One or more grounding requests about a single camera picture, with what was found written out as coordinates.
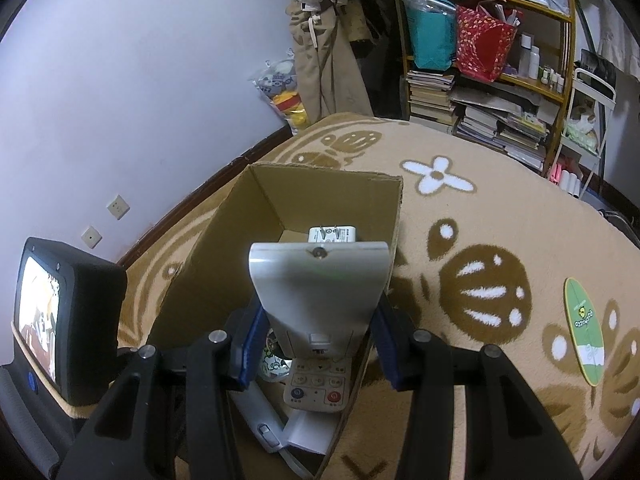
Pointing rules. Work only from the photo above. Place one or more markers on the short white bottle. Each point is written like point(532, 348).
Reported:
point(535, 65)

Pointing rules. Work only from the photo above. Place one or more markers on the white hanging garment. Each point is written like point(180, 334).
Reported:
point(622, 40)

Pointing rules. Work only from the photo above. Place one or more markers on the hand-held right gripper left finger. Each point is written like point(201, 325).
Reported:
point(250, 352)

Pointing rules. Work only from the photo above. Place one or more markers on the pile of magazines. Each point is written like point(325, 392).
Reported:
point(500, 130)

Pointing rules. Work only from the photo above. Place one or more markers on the green tissue pack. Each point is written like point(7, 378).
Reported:
point(582, 139)

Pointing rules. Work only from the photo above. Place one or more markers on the row of small bottles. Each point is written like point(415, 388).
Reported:
point(552, 80)

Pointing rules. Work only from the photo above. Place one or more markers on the dark hanging clothes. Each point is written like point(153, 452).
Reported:
point(382, 70)

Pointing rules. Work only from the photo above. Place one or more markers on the bag of plush toys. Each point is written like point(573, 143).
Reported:
point(282, 90)

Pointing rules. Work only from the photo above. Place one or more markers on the calico cat toy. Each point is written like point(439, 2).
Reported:
point(584, 115)

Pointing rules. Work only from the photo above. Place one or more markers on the wooden bookshelf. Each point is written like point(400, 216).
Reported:
point(545, 10)

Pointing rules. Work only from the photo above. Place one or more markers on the pink items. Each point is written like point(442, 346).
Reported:
point(556, 170)

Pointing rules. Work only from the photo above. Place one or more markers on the stack of brown books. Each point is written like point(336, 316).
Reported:
point(430, 97)

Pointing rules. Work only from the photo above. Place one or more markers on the black chair base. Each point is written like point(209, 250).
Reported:
point(620, 222)

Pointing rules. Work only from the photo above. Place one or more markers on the white rolling cart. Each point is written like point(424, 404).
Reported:
point(597, 85)

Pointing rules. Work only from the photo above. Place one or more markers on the beige flower printed blanket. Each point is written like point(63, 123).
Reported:
point(500, 210)

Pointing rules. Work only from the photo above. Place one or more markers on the cardboard box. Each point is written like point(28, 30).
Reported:
point(220, 260)

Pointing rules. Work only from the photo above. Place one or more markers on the dark picture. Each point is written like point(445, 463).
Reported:
point(599, 67)

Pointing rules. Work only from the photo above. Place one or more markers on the white rolls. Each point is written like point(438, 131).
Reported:
point(571, 184)

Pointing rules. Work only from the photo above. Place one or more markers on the cartoon earbuds case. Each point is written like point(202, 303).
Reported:
point(272, 360)

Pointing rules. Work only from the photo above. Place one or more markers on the beige hanging trousers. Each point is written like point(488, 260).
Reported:
point(325, 65)

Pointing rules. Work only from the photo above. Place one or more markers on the white wall outlet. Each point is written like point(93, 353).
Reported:
point(91, 236)
point(118, 206)

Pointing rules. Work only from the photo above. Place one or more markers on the red gift bag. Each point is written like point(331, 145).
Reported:
point(482, 45)

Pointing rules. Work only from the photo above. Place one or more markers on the teal bag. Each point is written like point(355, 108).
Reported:
point(430, 35)

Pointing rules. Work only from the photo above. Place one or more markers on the light blue power bank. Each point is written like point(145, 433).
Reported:
point(260, 420)

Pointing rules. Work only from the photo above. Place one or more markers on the white wall charger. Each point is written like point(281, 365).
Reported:
point(345, 235)

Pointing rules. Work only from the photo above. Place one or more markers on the tall white bottle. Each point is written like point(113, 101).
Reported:
point(526, 57)

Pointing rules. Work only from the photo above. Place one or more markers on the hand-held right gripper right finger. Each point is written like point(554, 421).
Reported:
point(386, 355)

